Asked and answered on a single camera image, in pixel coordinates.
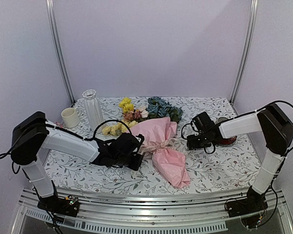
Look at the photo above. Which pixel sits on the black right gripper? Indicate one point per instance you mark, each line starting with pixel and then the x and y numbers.
pixel 192 145

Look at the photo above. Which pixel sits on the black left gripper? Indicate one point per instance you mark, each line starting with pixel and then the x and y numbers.
pixel 136 166

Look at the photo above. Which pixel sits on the cream printed ribbon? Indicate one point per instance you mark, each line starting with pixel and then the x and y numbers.
pixel 173 143

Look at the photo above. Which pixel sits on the pink flower bouquet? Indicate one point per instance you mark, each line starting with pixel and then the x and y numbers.
pixel 157 122

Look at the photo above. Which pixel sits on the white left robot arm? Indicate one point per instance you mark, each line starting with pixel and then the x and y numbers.
pixel 36 133

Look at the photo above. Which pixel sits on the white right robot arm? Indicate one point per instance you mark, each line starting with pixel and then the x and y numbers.
pixel 270 120

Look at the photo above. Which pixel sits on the white ribbed ceramic vase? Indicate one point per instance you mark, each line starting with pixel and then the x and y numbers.
pixel 92 108

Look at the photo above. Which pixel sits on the striped black white cup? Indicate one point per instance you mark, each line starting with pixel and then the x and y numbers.
pixel 222 119

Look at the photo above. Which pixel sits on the floral patterned tablecloth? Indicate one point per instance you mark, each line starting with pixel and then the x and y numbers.
pixel 229 167

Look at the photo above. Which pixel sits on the cream ceramic mug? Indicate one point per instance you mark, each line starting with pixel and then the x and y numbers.
pixel 70 117

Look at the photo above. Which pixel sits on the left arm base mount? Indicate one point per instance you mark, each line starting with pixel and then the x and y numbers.
pixel 68 206

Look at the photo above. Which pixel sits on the aluminium front rail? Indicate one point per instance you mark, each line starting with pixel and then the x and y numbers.
pixel 102 213

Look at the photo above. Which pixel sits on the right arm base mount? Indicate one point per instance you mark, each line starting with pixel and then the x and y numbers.
pixel 254 202

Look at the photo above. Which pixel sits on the right aluminium frame post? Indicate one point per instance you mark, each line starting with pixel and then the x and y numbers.
pixel 246 50

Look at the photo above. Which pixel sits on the aluminium frame post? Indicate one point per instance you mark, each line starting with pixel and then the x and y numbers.
pixel 58 49
pixel 246 50

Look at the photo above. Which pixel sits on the left aluminium frame post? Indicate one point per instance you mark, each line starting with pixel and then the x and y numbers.
pixel 58 49

